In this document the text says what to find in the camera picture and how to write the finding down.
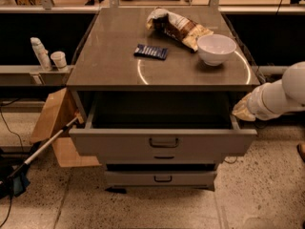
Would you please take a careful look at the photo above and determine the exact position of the white spray bottle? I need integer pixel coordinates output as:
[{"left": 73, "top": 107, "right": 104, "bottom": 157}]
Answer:
[{"left": 30, "top": 37, "right": 52, "bottom": 72}]

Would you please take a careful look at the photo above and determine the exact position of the cardboard box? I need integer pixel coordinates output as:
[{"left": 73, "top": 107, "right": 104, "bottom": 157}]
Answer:
[{"left": 30, "top": 88, "right": 99, "bottom": 168}]

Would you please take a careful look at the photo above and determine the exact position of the white bowl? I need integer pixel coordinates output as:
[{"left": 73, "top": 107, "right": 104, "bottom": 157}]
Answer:
[{"left": 196, "top": 34, "right": 236, "bottom": 66}]

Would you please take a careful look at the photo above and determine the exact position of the grey top drawer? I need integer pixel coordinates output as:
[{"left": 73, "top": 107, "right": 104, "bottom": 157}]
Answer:
[{"left": 70, "top": 92, "right": 256, "bottom": 161}]

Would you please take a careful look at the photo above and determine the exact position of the silver pole tool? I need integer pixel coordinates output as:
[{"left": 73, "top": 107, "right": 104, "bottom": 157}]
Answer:
[{"left": 0, "top": 117, "right": 78, "bottom": 198}]

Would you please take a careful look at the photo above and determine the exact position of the grey middle drawer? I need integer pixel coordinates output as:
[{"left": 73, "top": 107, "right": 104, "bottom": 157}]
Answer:
[{"left": 97, "top": 155, "right": 221, "bottom": 164}]

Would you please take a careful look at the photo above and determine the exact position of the grey bottom drawer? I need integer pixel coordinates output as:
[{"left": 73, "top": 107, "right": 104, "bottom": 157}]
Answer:
[{"left": 104, "top": 171, "right": 216, "bottom": 187}]

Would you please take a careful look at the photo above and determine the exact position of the crumpled chip bag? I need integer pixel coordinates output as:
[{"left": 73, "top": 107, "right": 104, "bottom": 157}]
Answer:
[{"left": 146, "top": 8, "right": 214, "bottom": 52}]

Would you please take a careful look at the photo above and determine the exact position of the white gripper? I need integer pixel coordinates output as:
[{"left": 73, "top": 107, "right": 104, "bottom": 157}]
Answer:
[{"left": 232, "top": 82, "right": 281, "bottom": 121}]

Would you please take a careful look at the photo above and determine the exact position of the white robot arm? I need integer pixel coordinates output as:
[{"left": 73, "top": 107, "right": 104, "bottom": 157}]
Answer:
[{"left": 232, "top": 62, "right": 305, "bottom": 121}]

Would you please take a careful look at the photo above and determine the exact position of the grey drawer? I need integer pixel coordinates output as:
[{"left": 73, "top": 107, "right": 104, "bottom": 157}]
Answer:
[
  {"left": 97, "top": 155, "right": 221, "bottom": 164},
  {"left": 70, "top": 92, "right": 256, "bottom": 161},
  {"left": 104, "top": 171, "right": 216, "bottom": 187}
]

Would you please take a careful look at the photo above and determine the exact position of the grey drawer cabinet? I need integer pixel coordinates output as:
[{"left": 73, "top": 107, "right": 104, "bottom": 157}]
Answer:
[{"left": 67, "top": 8, "right": 258, "bottom": 193}]

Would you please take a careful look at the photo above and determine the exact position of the blue snack packet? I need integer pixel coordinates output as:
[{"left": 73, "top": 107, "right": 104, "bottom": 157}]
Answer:
[{"left": 133, "top": 44, "right": 168, "bottom": 60}]

